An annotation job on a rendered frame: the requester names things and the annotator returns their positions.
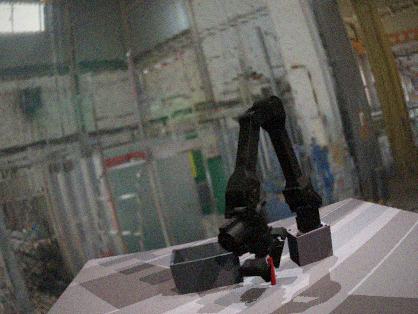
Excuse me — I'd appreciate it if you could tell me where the red peg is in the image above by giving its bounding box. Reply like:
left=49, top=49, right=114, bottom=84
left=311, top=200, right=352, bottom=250
left=267, top=257, right=277, bottom=285

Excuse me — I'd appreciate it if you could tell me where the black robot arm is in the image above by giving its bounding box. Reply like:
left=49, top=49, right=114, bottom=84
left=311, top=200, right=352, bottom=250
left=218, top=95, right=323, bottom=257

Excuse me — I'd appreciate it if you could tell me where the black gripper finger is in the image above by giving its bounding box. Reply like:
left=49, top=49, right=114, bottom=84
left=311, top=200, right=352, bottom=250
left=260, top=263, right=271, bottom=283
left=268, top=241, right=285, bottom=269

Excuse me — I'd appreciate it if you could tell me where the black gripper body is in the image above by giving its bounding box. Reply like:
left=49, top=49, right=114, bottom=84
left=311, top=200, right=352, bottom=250
left=239, top=225, right=288, bottom=277

